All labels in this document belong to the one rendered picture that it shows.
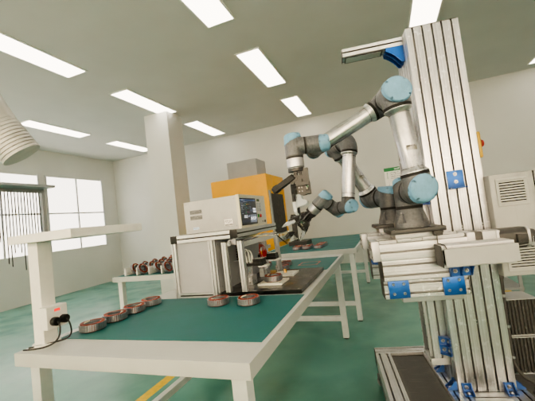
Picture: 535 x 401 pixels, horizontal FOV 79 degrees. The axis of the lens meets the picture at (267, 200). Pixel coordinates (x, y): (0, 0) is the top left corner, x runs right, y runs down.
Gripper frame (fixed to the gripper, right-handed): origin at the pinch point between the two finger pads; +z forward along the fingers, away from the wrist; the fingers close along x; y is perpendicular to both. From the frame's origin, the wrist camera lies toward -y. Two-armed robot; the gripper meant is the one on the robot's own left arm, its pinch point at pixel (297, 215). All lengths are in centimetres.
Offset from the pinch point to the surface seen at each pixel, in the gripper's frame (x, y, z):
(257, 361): -42, -13, 42
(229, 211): 48, -45, -7
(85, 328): -15, -96, 38
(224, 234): 34, -45, 6
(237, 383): -44, -20, 48
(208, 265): 37, -58, 22
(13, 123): -25, -113, -54
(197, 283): 38, -67, 32
